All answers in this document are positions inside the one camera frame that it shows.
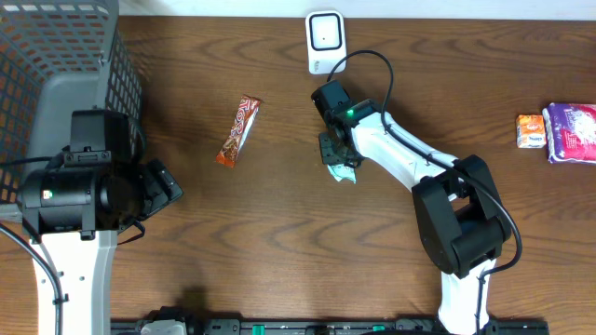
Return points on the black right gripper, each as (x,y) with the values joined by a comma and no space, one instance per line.
(332,151)

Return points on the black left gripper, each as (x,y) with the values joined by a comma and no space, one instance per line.
(164,187)

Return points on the teal green wipes pack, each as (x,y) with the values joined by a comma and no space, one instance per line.
(342,172)

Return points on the red Top chocolate bar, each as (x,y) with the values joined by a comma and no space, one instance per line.
(247,110)

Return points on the small orange tissue pack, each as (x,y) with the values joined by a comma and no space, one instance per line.
(531,131)

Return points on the red purple sanitary pad pack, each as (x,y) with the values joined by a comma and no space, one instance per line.
(570,131)

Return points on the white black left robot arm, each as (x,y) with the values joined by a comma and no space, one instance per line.
(74,209)

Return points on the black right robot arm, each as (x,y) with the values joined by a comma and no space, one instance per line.
(460,217)

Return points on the white barcode scanner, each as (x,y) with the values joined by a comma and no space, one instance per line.
(325,40)

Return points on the dark grey plastic basket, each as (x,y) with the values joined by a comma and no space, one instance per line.
(57,57)

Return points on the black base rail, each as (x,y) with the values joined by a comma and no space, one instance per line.
(170,320)

